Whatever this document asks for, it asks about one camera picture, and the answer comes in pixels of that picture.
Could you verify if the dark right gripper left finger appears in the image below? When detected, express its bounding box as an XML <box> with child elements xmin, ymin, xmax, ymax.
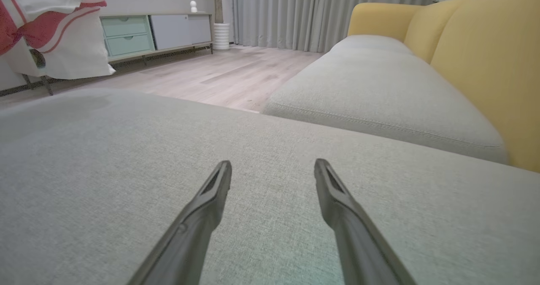
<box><xmin>127</xmin><ymin>160</ymin><xmax>233</xmax><ymax>285</ymax></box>

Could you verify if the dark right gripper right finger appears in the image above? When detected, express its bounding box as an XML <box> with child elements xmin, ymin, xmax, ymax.
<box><xmin>313</xmin><ymin>158</ymin><xmax>418</xmax><ymax>285</ymax></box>

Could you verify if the red and white sports garment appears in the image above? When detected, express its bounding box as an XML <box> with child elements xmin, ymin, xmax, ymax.
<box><xmin>0</xmin><ymin>0</ymin><xmax>116</xmax><ymax>80</ymax></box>

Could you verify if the grey sofa seat cushion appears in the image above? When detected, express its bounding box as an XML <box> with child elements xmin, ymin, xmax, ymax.
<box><xmin>262</xmin><ymin>35</ymin><xmax>509</xmax><ymax>166</ymax></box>

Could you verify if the mint green drawer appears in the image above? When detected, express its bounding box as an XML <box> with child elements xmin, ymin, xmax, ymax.
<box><xmin>104</xmin><ymin>34</ymin><xmax>155</xmax><ymax>58</ymax></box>
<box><xmin>101</xmin><ymin>16</ymin><xmax>149</xmax><ymax>38</ymax></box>

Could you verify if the white ribbed vase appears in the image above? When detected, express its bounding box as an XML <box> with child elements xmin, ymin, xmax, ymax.
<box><xmin>212</xmin><ymin>22</ymin><xmax>231</xmax><ymax>51</ymax></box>

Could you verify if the low wooden sideboard cabinet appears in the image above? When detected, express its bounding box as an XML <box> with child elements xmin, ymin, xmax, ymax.
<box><xmin>0</xmin><ymin>11</ymin><xmax>214</xmax><ymax>98</ymax></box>

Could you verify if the yellow sofa back cushion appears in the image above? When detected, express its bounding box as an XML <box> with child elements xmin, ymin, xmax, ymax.
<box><xmin>404</xmin><ymin>0</ymin><xmax>470</xmax><ymax>64</ymax></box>
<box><xmin>430</xmin><ymin>0</ymin><xmax>540</xmax><ymax>174</ymax></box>

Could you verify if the yellow sofa armrest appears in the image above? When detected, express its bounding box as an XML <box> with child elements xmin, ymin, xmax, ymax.
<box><xmin>348</xmin><ymin>3</ymin><xmax>422</xmax><ymax>43</ymax></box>

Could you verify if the grey pleated curtain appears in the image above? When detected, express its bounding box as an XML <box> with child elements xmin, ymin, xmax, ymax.
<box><xmin>221</xmin><ymin>0</ymin><xmax>443</xmax><ymax>53</ymax></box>

